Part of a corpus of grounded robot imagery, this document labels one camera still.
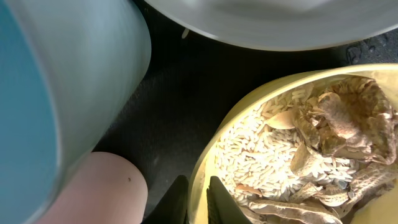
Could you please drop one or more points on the yellow bowl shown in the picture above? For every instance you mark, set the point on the yellow bowl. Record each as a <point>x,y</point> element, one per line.
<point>384,73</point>

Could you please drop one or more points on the rice and peanut shell scraps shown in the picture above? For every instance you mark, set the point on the rice and peanut shell scraps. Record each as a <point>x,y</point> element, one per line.
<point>312,154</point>

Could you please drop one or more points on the pink plastic cup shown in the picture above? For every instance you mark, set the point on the pink plastic cup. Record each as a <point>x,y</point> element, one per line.
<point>106,189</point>

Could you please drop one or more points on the round black tray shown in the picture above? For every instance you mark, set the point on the round black tray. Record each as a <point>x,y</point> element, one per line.
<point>191,84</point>

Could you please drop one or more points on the grey-white plate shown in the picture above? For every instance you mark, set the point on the grey-white plate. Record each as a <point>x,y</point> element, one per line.
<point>282,25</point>

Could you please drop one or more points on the blue plastic cup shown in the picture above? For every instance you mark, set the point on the blue plastic cup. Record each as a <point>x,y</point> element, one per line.
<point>67,69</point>

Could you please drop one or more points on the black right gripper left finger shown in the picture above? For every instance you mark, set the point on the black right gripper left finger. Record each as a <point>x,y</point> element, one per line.
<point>172,208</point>

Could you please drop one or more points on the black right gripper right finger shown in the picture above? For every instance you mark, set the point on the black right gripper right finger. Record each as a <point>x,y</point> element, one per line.
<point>221,207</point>

